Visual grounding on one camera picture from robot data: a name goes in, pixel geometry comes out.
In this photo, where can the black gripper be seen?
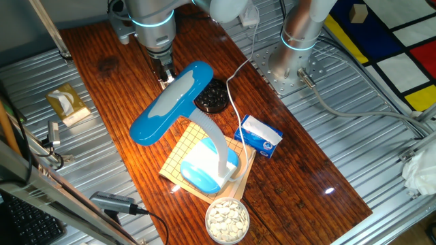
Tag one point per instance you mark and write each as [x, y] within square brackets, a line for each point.
[163, 61]

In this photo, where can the blue and white desk lamp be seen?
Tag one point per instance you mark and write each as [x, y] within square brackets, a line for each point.
[173, 102]

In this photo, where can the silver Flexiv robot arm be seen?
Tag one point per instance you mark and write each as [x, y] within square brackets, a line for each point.
[153, 24]

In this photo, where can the black bowl of go stones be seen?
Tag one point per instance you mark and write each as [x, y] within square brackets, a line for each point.
[213, 98]

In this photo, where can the beige grid go board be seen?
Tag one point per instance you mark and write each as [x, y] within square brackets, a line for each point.
[177, 160]

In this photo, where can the yellow tissue pack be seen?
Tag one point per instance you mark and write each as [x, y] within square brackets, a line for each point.
[68, 103]

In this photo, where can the white power strip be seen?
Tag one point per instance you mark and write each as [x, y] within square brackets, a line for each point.
[248, 17]

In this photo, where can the blue tissue pack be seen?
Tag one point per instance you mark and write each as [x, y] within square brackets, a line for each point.
[259, 137]

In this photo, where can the slanted aluminium pole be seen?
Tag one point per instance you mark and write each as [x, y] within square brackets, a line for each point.
[51, 30]

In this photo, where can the white bowl of go stones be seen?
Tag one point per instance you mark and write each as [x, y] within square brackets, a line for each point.
[227, 221]

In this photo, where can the orange wooden stick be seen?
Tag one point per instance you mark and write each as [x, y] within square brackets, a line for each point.
[8, 131]

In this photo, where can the black keyboard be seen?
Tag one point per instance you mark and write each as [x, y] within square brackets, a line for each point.
[30, 224]

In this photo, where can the small wooden cube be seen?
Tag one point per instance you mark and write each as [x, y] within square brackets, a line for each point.
[358, 13]

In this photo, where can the colour block patterned cloth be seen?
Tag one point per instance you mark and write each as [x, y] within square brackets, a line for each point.
[402, 44]

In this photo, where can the crumpled white plastic bag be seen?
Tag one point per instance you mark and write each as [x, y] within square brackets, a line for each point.
[420, 170]

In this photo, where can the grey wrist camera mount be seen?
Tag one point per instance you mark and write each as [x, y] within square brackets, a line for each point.
[121, 29]

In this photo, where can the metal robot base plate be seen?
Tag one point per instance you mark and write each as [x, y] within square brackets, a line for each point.
[272, 80]

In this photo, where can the small silver depth camera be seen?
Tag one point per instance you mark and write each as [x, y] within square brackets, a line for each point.
[54, 133]

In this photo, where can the dark grey depth camera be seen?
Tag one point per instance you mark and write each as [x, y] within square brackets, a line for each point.
[112, 201]

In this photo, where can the aluminium frame beam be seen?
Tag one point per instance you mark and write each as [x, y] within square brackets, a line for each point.
[51, 194]

